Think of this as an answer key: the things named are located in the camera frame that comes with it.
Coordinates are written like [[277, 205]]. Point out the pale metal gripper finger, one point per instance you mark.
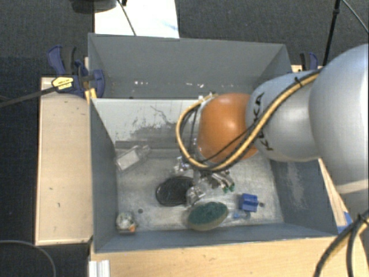
[[200, 188], [192, 196]]

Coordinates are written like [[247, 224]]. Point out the black round disc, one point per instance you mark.
[[171, 191]]

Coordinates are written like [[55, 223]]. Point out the green oval sponge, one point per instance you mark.
[[207, 216]]

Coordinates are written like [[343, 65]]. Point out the small clear glass piece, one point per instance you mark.
[[181, 166]]

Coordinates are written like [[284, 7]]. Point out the blue plastic block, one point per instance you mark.
[[248, 202]]

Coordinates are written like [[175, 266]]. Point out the small clear and blue piece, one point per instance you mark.
[[240, 214]]

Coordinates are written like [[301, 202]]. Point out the white and orange round toy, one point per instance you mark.
[[125, 221]]

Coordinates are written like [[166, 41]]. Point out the clear plastic bottle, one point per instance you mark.
[[131, 157]]

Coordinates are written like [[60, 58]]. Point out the grey metal bin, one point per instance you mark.
[[144, 68]]

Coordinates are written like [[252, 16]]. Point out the pale wood flat board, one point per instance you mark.
[[63, 166]]

